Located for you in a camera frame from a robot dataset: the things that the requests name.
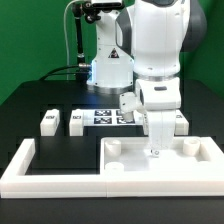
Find white U-shaped obstacle frame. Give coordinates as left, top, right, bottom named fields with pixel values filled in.
left=0, top=139, right=224, bottom=198

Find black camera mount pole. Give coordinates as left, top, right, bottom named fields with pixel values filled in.
left=72, top=0, right=125, bottom=81

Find white desk top tray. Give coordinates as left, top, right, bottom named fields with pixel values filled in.
left=100, top=136, right=224, bottom=174

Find black cables on table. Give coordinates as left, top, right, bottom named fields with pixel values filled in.
left=39, top=64, right=92, bottom=82

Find grey cable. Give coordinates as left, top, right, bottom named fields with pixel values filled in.
left=63, top=0, right=81, bottom=67

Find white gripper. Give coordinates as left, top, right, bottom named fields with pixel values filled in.
left=146, top=110, right=176, bottom=158

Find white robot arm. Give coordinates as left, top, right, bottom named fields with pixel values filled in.
left=87, top=0, right=207, bottom=157

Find fiducial marker base sheet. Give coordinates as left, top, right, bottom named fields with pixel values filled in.
left=83, top=109, right=143, bottom=126

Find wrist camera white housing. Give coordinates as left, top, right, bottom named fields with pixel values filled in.
left=119, top=92, right=144, bottom=122

